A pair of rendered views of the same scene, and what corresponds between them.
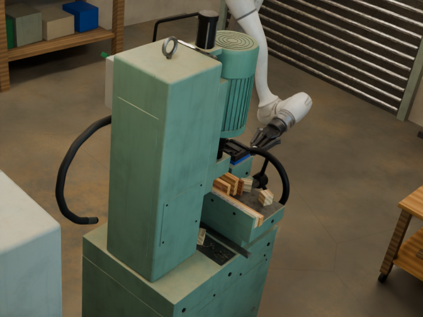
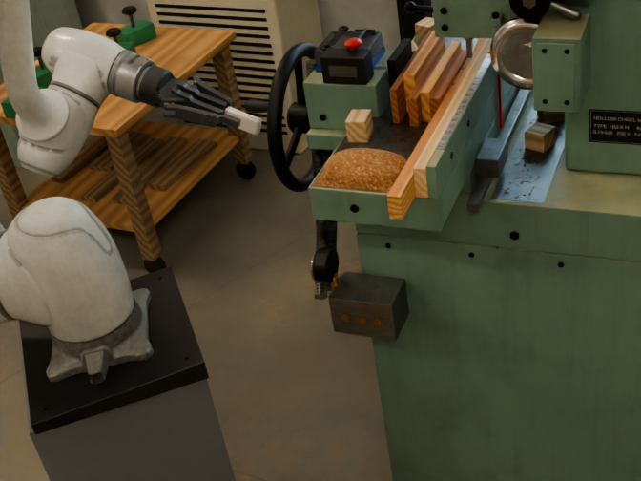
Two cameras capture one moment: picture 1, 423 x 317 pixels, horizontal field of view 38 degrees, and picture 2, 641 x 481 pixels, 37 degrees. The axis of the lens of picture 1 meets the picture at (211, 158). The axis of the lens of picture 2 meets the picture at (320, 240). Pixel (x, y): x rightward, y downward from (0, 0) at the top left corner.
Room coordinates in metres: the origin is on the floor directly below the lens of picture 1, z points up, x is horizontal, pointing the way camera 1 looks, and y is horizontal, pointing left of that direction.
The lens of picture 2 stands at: (2.33, 1.47, 1.68)
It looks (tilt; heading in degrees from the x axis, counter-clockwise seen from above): 34 degrees down; 262
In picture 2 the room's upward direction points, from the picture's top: 10 degrees counter-clockwise
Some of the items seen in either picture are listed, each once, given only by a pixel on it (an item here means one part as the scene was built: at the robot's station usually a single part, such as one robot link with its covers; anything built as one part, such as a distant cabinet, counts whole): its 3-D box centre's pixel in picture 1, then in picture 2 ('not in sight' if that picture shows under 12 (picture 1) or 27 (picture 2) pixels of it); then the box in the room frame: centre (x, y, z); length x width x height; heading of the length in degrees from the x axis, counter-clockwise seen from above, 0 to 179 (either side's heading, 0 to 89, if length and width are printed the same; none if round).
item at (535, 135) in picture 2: not in sight; (540, 136); (1.71, 0.09, 0.82); 0.04 x 0.04 x 0.03; 34
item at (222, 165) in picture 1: (209, 168); (479, 15); (1.78, 0.00, 1.03); 0.14 x 0.07 x 0.09; 144
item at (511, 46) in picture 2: not in sight; (528, 52); (1.77, 0.17, 1.02); 0.12 x 0.03 x 0.12; 144
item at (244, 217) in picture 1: (188, 184); (482, 88); (1.81, 0.07, 0.93); 0.60 x 0.02 x 0.06; 54
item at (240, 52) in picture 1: (225, 84); not in sight; (1.80, -0.01, 1.35); 0.18 x 0.18 x 0.31
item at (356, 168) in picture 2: not in sight; (363, 163); (2.06, 0.20, 0.92); 0.14 x 0.09 x 0.04; 144
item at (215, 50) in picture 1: (204, 41); not in sight; (1.68, 0.07, 1.53); 0.08 x 0.08 x 0.17; 54
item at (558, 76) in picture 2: not in sight; (561, 63); (1.74, 0.22, 1.02); 0.09 x 0.07 x 0.12; 54
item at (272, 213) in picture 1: (212, 182); (403, 114); (1.93, -0.02, 0.87); 0.61 x 0.30 x 0.06; 54
